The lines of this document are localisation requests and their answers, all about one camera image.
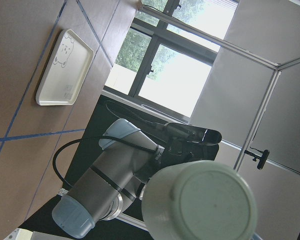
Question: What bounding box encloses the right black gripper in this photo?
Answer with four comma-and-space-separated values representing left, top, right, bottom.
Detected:
137, 142, 219, 190

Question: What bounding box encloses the pale green plastic cup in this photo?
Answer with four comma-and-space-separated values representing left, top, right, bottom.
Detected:
141, 160, 258, 240

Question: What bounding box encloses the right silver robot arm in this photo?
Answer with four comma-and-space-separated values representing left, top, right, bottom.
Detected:
52, 118, 222, 239

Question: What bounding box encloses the cream bear tray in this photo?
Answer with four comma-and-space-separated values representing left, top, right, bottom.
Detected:
35, 29, 95, 106

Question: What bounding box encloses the black right camera cable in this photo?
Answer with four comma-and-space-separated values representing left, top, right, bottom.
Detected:
52, 99, 171, 189

